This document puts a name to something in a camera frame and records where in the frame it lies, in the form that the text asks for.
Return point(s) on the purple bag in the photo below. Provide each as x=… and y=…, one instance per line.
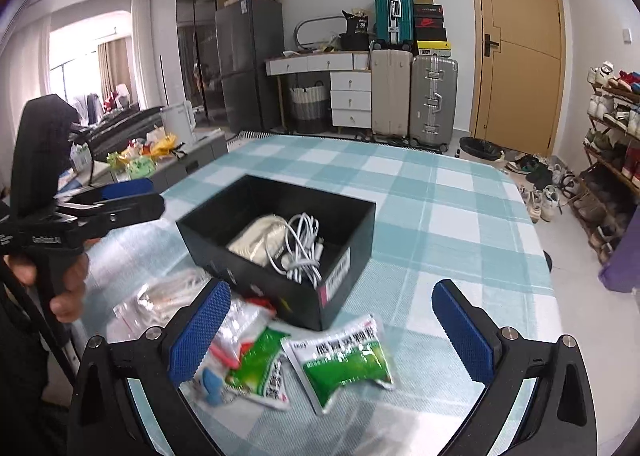
x=622, y=261

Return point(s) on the white dresser with drawers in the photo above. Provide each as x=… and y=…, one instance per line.
x=350, y=101

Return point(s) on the yellow plastic bag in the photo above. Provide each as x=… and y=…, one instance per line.
x=165, y=146

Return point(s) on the black sofa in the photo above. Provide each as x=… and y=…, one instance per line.
x=130, y=126

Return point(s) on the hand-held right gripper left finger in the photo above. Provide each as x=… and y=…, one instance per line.
x=200, y=331

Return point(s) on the woven laundry basket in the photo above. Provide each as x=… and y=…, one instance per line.
x=307, y=109

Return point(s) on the rows of racked sneakers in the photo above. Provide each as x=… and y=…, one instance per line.
x=615, y=111

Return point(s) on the white light switch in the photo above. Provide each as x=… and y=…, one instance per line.
x=626, y=35

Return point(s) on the clear bag with blue piece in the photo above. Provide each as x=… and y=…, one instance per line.
x=210, y=381

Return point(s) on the red and black shoe box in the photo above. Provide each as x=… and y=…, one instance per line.
x=429, y=22

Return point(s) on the cluster of loose shoes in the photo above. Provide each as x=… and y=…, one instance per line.
x=542, y=186

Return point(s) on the white electric kettle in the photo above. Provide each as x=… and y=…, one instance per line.
x=177, y=124

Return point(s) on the beige hard suitcase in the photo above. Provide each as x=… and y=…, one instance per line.
x=390, y=94

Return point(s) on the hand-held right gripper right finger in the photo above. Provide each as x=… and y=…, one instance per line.
x=462, y=331

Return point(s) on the green gift bag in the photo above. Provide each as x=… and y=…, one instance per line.
x=135, y=167

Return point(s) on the white packet with red edges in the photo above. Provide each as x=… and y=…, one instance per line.
x=240, y=328

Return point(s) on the wooden shoe rack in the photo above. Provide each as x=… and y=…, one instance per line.
x=597, y=159

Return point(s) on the teal hard suitcase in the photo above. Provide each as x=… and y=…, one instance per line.
x=387, y=11

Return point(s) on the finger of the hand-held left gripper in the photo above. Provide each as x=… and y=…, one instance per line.
x=127, y=188
x=135, y=210

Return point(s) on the oval vanity mirror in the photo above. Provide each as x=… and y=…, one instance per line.
x=320, y=19

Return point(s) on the green and white packet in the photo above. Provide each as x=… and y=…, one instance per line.
x=340, y=366
x=260, y=366

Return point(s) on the grey refrigerator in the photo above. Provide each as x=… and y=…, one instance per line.
x=250, y=66

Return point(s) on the teal checked tablecloth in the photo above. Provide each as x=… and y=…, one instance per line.
x=425, y=216

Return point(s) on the wooden door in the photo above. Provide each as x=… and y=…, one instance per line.
x=520, y=86

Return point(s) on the person's left hand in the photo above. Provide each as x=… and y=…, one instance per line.
x=70, y=296

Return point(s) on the black slipper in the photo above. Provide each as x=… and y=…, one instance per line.
x=363, y=137

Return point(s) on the brown curtain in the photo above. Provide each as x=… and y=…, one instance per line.
x=114, y=69

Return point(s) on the silver hard suitcase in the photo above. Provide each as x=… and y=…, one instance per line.
x=432, y=101

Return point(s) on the black shopping bag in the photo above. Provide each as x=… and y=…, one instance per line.
x=356, y=29

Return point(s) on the grey side cabinet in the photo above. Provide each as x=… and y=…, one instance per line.
x=195, y=164

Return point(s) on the dark glossy wardrobe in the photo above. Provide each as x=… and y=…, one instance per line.
x=185, y=36

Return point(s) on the trash bin with black liner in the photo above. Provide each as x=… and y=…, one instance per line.
x=480, y=149

